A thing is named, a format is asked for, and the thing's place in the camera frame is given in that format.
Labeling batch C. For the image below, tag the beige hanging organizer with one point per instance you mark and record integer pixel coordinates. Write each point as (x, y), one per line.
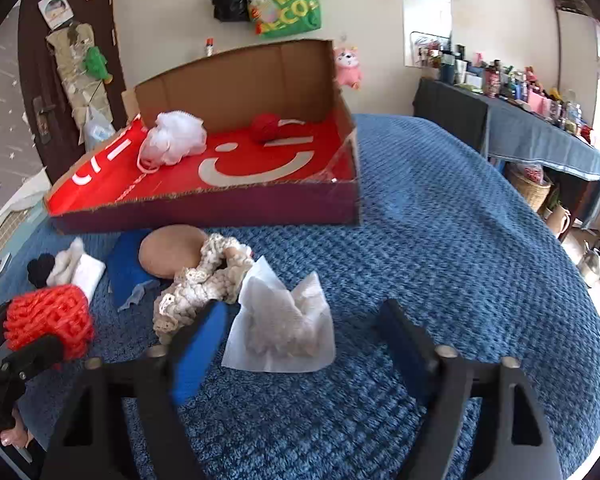
(75, 67)

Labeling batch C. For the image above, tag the blue cloth pouch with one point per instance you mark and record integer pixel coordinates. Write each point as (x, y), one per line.
(125, 270)

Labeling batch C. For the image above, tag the person's left hand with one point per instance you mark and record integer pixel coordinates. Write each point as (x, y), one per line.
(14, 435)

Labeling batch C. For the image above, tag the row of cosmetic bottles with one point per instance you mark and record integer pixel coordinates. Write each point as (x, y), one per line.
(505, 82)

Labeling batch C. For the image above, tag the paper sheet on door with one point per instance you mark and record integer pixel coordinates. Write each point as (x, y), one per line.
(55, 7)

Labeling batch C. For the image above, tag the green plush toy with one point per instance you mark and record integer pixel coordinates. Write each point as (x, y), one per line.
(97, 64)

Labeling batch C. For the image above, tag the red spiky ball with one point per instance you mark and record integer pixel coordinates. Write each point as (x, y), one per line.
(50, 315)

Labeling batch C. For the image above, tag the white fluffy star ornament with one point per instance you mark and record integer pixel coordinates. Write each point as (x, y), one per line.
(67, 260)

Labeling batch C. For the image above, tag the white mesh bath pouf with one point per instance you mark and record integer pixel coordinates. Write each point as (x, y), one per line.
(175, 137)

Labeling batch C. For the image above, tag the black yarn pompom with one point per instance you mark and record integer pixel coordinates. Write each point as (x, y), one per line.
(39, 271)

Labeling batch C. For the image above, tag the bottle with orange cap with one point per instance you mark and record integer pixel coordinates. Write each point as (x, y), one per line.
(209, 47)

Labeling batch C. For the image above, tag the white folded cloth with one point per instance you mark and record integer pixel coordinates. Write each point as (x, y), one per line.
(90, 275)

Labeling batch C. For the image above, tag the dark box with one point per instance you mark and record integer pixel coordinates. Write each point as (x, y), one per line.
(572, 0)

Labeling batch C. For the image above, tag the white plastic bag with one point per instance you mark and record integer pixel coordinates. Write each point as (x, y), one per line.
(97, 127)

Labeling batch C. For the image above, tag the green tote bag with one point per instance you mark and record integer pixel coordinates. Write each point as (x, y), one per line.
(290, 7)

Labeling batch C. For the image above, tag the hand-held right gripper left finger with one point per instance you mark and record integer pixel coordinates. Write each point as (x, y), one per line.
(200, 352)

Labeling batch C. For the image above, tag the pink plush toy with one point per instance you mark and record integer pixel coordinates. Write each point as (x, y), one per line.
(347, 67)

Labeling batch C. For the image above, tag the wall mirror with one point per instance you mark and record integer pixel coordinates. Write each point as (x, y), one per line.
(427, 10)

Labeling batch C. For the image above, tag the white cabinet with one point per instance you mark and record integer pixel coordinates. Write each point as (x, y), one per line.
(577, 55)

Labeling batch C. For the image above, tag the dark brown door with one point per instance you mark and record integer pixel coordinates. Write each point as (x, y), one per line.
(35, 70)

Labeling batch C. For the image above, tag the white tissue packet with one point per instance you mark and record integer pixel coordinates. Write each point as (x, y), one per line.
(280, 320)

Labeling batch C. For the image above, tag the tan round powder puff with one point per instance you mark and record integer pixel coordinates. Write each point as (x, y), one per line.
(170, 252)

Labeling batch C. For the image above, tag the metal kettle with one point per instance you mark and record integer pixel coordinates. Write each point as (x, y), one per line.
(592, 262)

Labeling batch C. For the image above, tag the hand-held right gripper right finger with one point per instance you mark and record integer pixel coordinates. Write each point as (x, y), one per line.
(405, 347)

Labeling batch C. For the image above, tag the table with blue cloth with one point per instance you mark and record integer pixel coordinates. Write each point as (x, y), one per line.
(540, 135)

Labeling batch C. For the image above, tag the wicker basket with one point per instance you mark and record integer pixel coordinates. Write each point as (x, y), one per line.
(527, 190)

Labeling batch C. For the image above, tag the beige jug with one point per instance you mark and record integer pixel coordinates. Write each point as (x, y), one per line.
(559, 220)

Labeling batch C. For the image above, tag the red yarn pompom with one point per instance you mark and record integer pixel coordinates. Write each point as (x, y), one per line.
(265, 129)

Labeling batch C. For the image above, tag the cardboard box with red lining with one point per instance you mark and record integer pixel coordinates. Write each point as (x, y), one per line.
(230, 90)

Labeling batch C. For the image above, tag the cream crochet scrunchie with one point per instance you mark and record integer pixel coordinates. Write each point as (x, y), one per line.
(200, 280)

